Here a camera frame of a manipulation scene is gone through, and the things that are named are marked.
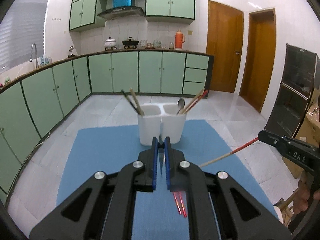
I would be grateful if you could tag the wooden door right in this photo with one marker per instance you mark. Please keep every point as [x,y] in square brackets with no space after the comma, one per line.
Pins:
[259,58]

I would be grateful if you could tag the blue table mat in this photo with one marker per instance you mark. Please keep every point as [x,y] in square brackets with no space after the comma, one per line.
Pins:
[109,149]

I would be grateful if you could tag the range hood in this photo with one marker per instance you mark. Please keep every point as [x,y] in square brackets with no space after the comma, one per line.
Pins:
[119,12]

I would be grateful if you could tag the metal spoon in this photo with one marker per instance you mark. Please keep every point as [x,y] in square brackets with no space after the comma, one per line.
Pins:
[180,104]

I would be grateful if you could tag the red striped wooden chopstick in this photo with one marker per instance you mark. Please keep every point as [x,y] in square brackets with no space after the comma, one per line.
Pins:
[230,153]

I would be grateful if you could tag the white double utensil holder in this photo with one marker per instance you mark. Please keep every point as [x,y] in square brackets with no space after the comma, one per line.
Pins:
[160,120]

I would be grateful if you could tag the window blind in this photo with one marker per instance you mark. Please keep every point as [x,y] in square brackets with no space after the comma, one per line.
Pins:
[22,26]

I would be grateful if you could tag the red patterned chopstick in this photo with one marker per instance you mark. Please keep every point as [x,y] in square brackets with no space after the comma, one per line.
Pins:
[181,205]
[177,202]

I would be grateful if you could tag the black wok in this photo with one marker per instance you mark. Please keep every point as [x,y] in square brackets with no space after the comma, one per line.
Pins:
[130,43]

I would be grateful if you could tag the green lower kitchen cabinets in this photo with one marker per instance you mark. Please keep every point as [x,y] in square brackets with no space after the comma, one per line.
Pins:
[32,105]

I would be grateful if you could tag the green upper kitchen cabinets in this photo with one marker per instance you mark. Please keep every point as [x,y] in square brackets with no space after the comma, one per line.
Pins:
[84,13]

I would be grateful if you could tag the light wooden chopstick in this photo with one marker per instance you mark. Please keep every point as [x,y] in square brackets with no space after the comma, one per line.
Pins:
[136,102]

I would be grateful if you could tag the black chopstick silver band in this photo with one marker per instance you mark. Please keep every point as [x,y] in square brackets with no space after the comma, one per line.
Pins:
[161,155]

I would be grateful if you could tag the wooden door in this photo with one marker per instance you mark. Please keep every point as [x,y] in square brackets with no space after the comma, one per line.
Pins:
[259,58]
[224,41]

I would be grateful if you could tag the plain wooden chopstick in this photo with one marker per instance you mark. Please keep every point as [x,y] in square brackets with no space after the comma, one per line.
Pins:
[192,101]

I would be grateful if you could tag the green kitchen cabinets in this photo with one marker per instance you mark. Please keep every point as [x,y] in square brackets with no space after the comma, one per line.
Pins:
[84,13]
[32,105]

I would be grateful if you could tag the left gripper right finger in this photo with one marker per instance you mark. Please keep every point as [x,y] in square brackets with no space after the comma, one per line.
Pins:
[218,207]

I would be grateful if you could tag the wooden door left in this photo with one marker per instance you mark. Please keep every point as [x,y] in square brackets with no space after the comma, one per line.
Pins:
[224,41]

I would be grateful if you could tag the orange thermos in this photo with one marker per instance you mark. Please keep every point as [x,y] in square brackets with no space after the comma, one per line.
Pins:
[179,40]

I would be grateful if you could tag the black glass cabinet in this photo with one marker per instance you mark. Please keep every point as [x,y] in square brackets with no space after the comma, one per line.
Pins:
[299,80]

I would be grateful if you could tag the chrome sink faucet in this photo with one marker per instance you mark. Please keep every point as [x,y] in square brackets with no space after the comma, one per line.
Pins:
[33,55]

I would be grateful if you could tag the white cooking pot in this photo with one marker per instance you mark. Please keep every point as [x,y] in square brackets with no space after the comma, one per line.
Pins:
[110,44]

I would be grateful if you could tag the person right hand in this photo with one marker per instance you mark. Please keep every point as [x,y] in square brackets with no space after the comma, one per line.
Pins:
[300,202]

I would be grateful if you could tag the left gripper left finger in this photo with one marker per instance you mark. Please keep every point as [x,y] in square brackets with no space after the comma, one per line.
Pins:
[103,206]

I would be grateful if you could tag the black chopstick in holder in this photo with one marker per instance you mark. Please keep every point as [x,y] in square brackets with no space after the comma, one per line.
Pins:
[130,102]

